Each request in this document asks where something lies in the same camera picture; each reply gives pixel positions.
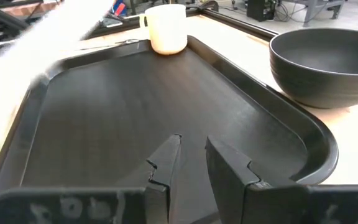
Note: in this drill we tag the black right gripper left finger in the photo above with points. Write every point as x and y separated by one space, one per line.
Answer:
166 161

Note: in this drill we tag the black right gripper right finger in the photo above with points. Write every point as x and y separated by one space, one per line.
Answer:
228 180

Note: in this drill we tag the black round bowl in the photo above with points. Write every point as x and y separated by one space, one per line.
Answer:
322 77

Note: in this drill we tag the black plastic serving tray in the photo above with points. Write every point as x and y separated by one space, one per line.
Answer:
120 109

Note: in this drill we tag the red and blue object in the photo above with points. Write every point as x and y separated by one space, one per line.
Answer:
119 7

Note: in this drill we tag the black computer box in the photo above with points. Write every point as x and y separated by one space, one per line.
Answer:
259 9

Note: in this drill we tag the white blurry strip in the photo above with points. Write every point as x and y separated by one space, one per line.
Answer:
42 34

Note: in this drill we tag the grey metal desk leg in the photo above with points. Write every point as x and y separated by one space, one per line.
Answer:
310 14

